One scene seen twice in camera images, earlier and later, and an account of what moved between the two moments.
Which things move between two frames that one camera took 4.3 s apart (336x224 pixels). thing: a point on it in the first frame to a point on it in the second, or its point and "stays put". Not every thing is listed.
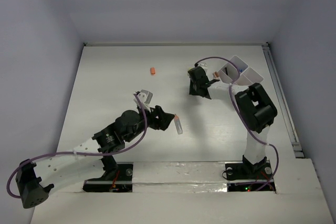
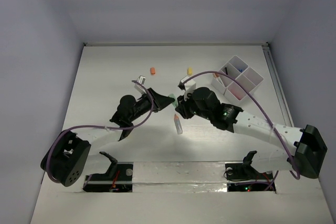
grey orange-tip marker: (178, 125) stays put
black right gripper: (192, 91) to (182, 108)
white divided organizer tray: (248, 75) stays put
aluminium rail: (294, 141) stays put
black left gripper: (158, 117) to (154, 100)
